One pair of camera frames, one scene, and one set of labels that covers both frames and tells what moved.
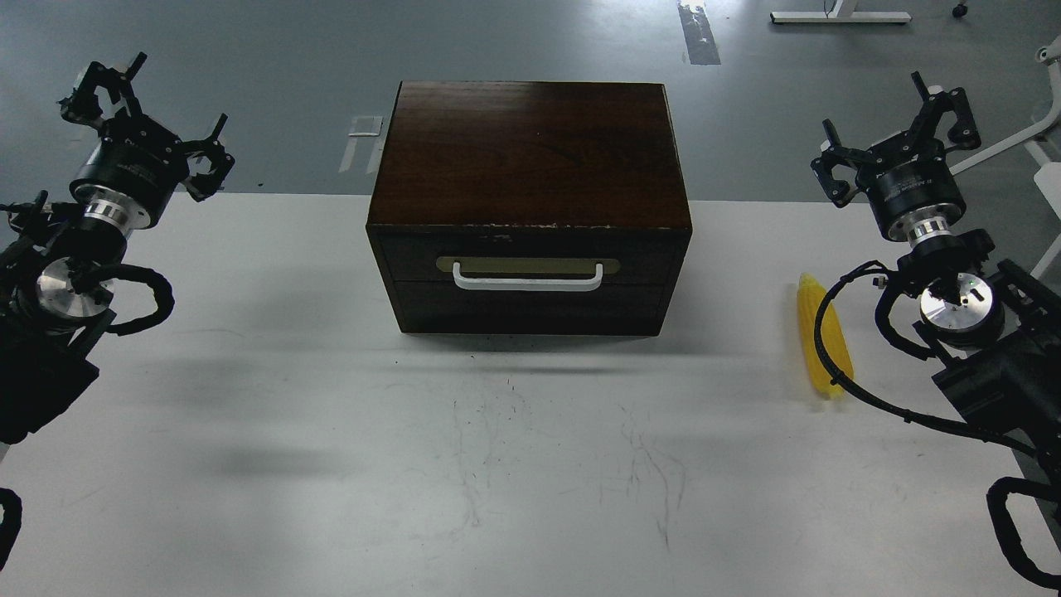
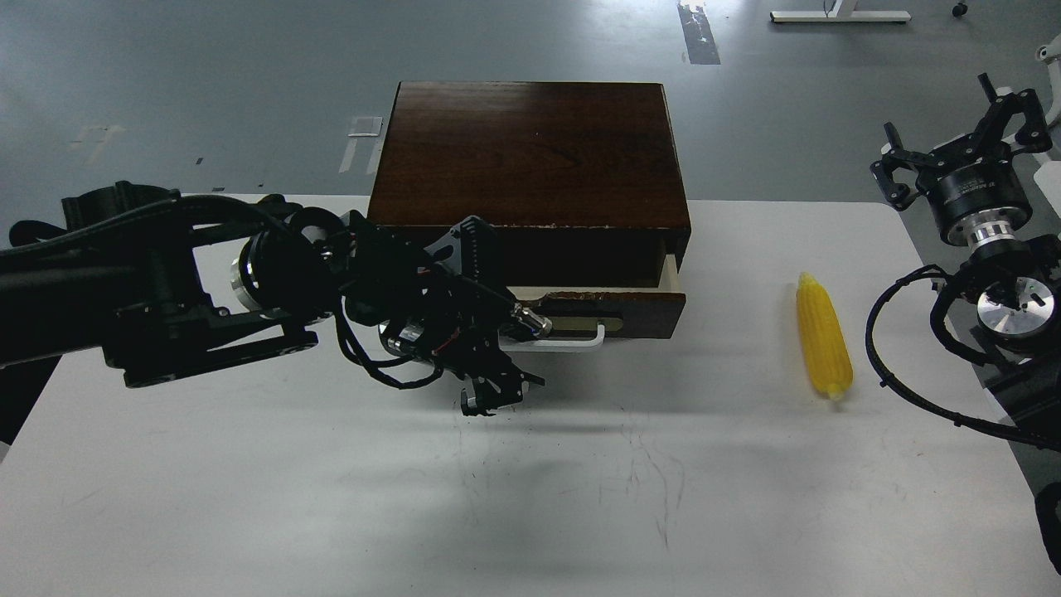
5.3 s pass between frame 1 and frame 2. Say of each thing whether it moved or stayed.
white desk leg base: stayed
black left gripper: moved
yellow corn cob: stayed
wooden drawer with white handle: moved
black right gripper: moved
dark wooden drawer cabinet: stayed
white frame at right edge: stayed
